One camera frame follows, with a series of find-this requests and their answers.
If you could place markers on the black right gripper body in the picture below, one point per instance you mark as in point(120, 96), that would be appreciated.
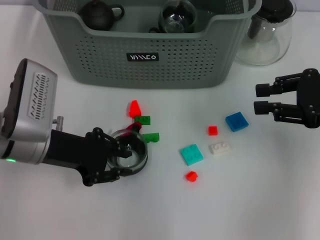
point(310, 100)

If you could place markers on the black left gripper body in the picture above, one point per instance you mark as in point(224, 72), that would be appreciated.
point(82, 155)

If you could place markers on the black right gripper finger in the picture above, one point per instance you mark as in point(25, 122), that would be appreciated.
point(261, 108)
point(263, 90)

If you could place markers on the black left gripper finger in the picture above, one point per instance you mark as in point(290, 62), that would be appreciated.
point(123, 152)
point(112, 174)

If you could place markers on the grey-green perforated storage bin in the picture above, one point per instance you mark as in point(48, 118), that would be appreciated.
point(175, 62)

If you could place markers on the dark red toy brick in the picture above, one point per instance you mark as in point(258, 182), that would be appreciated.
point(130, 128)

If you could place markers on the blue square brick plate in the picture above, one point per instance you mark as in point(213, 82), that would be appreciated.
point(236, 121)

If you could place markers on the green toy brick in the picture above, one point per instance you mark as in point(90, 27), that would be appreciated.
point(151, 137)
point(143, 120)

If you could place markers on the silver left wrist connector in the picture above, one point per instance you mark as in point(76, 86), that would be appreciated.
point(59, 122)

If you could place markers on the glass carafe with black lid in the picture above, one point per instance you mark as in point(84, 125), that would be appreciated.
point(262, 50)

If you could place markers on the orange-red slope brick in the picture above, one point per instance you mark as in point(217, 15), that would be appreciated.
point(135, 108)

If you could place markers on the small orange-red square brick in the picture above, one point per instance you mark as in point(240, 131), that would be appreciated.
point(212, 130)

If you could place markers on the wide white toy brick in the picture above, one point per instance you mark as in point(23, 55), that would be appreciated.
point(220, 148)

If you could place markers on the teal square brick plate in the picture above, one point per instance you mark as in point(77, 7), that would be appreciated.
point(191, 155)

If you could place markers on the small orange-red sloped brick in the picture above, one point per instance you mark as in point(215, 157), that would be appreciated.
point(191, 176)

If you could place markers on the dark clay teapot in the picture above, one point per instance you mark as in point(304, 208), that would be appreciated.
point(97, 15)

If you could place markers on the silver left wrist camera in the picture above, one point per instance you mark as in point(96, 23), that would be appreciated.
point(32, 100)

